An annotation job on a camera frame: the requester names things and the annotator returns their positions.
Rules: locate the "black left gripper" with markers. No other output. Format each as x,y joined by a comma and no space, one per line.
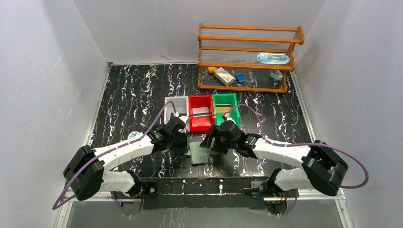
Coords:
180,142

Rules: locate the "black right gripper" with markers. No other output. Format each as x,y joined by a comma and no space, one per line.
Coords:
207,141

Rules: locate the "grey-green card holder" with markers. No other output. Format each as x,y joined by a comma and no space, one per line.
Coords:
197,154

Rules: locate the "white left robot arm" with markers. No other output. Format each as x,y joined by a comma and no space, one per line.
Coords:
90,170

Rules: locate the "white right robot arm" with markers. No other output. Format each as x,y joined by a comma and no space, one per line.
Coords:
314,166

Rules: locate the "silver grey card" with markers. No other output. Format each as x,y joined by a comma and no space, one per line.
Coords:
200,111

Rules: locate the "gold card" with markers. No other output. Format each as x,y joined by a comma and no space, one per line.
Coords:
222,109

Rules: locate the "red plastic bin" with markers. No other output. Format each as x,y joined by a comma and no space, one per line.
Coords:
203,123

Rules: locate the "white plastic bin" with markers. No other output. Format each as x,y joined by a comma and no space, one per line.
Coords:
180,105

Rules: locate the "green plastic bin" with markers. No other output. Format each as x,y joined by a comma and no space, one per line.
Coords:
222,103

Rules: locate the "round patterned tin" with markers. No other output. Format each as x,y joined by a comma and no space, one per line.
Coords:
133,134

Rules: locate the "white cardboard box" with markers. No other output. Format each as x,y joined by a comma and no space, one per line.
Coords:
224,76

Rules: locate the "small blue block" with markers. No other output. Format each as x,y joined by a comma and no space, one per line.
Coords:
240,78

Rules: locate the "small yellow block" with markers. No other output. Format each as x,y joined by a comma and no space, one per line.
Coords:
212,69

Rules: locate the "orange wooden shelf rack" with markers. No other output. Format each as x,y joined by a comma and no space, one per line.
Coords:
235,49

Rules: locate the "white tape dispenser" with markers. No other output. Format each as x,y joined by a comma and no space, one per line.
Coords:
277,75

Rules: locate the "teal packaged tool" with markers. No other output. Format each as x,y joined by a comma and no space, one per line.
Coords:
273,58

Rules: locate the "aluminium frame rail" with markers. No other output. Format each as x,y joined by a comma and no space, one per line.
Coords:
327,196

